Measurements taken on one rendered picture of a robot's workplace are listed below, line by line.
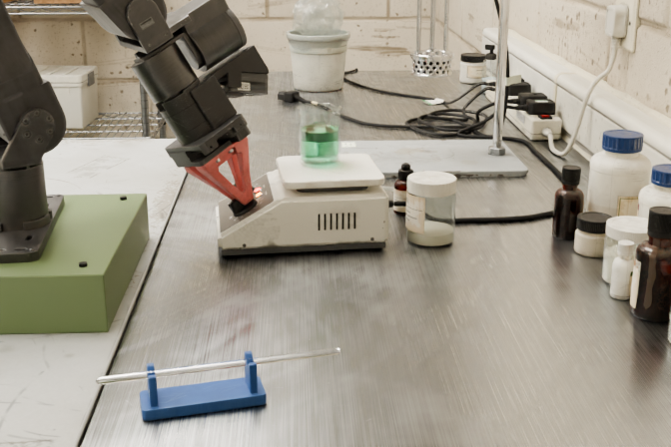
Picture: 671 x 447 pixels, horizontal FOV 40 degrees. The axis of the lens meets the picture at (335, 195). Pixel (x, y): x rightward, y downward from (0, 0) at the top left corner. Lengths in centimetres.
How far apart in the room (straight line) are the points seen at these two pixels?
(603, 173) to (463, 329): 32
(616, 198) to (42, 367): 67
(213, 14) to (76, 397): 46
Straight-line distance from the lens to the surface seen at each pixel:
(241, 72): 108
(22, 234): 100
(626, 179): 114
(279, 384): 80
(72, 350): 89
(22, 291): 92
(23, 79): 98
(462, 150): 152
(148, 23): 101
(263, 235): 107
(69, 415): 79
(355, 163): 114
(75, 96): 327
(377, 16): 348
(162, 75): 103
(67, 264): 93
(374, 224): 108
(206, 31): 105
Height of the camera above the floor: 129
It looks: 17 degrees down
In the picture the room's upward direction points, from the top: straight up
